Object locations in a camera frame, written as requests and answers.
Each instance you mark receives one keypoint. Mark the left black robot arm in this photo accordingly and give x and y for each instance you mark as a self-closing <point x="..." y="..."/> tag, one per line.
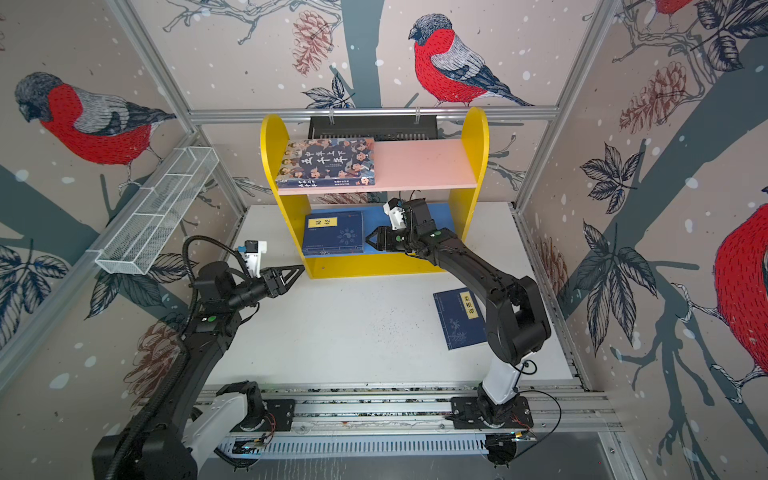
<point x="165" y="440"/>

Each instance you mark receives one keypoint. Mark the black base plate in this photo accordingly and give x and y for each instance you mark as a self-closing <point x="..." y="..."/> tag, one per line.
<point x="272" y="415"/>
<point x="481" y="413"/>

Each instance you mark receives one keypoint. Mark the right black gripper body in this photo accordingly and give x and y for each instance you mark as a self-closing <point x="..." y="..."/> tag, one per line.
<point x="405" y="240"/>

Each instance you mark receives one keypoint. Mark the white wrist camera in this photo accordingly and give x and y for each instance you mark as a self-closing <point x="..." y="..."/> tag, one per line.
<point x="251" y="252"/>
<point x="395" y="213"/>

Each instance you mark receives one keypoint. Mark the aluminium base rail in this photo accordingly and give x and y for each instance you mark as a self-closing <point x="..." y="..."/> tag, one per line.
<point x="357" y="420"/>

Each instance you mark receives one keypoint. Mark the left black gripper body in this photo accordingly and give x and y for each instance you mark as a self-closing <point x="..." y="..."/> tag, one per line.
<point x="271" y="289"/>

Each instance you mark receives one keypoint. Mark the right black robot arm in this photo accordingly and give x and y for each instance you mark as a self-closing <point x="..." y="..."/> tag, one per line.
<point x="516" y="322"/>

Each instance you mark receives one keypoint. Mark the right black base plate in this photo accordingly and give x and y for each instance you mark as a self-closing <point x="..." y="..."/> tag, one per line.
<point x="481" y="413"/>

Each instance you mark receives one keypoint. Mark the large illustrated colourful book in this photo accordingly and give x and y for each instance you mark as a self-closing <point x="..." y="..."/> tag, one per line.
<point x="314" y="163"/>

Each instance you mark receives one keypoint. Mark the yellow pink blue shelf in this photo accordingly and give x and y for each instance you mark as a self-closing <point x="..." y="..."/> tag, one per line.
<point x="457" y="166"/>

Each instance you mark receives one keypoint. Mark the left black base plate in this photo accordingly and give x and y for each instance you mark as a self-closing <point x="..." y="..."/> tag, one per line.
<point x="272" y="415"/>

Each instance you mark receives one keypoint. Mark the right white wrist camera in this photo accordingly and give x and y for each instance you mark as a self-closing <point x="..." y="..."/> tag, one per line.
<point x="395" y="213"/>

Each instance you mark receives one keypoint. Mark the blue book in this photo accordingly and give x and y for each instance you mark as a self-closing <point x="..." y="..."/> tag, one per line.
<point x="333" y="233"/>
<point x="460" y="317"/>

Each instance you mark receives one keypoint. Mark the white wire mesh basket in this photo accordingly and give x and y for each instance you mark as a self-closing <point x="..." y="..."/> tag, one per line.
<point x="162" y="205"/>

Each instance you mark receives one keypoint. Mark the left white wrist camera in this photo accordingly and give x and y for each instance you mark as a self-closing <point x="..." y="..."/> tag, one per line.
<point x="251" y="252"/>

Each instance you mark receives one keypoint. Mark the black vent panel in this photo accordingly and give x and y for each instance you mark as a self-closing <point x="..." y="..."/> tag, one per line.
<point x="380" y="128"/>

